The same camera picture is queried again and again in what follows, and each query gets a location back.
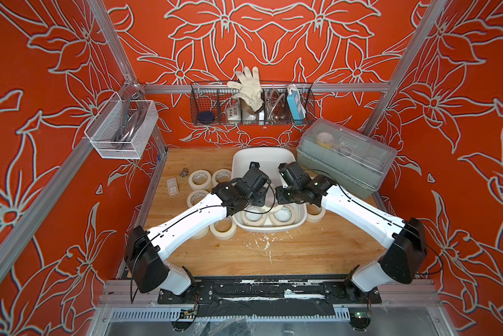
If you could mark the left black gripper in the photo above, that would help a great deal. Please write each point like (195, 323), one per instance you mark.
(262, 199)

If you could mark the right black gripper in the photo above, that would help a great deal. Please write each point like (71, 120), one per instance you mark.
(279, 195)

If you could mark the masking tape roll one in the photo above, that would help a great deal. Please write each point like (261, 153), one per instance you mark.
(220, 176)

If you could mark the masking tape roll six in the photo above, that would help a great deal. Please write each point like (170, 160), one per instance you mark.
(254, 216)

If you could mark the masking tape roll eleven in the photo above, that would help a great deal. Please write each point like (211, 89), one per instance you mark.
(282, 215)

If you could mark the masking tape roll seven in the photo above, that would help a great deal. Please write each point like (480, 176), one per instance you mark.
(314, 213)

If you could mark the masking tape roll ten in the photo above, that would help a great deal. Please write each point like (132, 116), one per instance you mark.
(224, 229)

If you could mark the masking tape roll four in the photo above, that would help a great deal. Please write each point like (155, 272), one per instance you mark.
(200, 180)

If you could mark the white plastic storage tray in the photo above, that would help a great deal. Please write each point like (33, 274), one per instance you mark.
(269, 159)

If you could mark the masking tape roll three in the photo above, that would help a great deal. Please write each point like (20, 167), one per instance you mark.
(195, 197)

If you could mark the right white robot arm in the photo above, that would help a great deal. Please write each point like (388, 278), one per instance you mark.
(404, 241)

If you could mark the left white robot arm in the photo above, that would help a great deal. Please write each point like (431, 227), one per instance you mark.
(147, 251)

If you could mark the masking tape roll twelve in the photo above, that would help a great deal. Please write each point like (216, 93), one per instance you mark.
(201, 233)

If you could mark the small clear plastic box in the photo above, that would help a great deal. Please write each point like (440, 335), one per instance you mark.
(172, 187)

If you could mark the grey lidded plastic box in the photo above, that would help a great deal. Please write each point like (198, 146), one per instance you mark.
(358, 163)

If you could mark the white power strip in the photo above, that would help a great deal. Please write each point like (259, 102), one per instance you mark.
(233, 113)

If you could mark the dark blue round container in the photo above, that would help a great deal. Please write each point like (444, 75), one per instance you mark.
(206, 117)

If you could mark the blue white device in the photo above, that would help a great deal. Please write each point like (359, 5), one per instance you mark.
(295, 105)

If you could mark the white work glove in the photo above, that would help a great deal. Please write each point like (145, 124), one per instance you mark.
(249, 88)

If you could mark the black wire wall basket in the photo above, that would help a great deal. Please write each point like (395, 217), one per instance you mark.
(274, 103)

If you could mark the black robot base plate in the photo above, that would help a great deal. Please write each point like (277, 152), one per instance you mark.
(271, 296)

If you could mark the white mesh wall basket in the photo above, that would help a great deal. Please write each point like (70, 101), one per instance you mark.
(123, 128)

